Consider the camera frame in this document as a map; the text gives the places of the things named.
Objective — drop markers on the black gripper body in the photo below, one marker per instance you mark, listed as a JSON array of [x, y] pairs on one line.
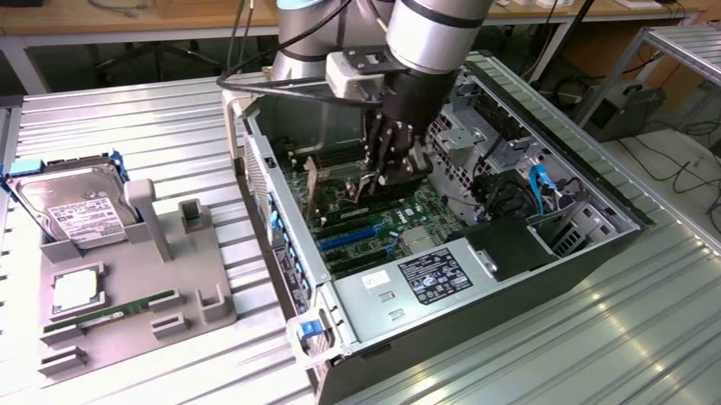
[[414, 101]]

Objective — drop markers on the gpu card with metal bracket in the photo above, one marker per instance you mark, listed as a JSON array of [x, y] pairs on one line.
[[338, 185]]

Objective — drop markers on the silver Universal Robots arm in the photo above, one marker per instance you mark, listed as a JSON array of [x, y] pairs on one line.
[[434, 34]]

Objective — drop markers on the black RAM slot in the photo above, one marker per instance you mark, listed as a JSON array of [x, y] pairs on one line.
[[338, 154]]

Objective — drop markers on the metal disk bay cage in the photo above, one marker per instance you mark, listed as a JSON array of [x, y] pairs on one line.
[[467, 160]]

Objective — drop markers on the green motherboard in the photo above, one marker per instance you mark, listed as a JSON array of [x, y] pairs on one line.
[[406, 223]]

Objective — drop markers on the black installed RAM stick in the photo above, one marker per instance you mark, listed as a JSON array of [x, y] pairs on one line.
[[360, 213]]

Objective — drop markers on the silver chipset heatsink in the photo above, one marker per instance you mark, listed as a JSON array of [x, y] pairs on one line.
[[422, 239]]

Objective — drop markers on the blue expansion slot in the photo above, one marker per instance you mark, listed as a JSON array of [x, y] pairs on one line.
[[348, 238]]

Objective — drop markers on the black plastic shroud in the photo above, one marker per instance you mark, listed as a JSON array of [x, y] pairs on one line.
[[506, 249]]

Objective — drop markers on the grey power supply unit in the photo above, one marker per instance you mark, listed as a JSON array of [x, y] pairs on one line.
[[416, 295]]

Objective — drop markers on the open black PC case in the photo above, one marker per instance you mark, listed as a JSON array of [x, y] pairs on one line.
[[563, 270]]

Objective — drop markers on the black box on floor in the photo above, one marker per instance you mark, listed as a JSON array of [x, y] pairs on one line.
[[625, 111]]

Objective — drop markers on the wooden desk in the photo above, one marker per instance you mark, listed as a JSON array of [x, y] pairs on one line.
[[168, 17]]

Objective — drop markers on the metal slat rack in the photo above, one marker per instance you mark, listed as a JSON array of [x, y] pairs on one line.
[[675, 46]]

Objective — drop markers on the grey plastic parts rack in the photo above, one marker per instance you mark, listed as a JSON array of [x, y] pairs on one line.
[[152, 295]]

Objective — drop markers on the silver hard disk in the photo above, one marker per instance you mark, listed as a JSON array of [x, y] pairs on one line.
[[84, 211]]

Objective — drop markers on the green RAM stick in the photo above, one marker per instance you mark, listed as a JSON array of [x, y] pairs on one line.
[[107, 314]]

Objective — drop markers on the blue disk caddy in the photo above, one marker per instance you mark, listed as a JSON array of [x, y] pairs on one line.
[[28, 169]]

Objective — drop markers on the silver CPU chip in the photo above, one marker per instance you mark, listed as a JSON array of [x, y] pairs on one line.
[[79, 290]]

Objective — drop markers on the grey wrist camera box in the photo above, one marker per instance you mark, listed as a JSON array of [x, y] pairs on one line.
[[346, 78]]

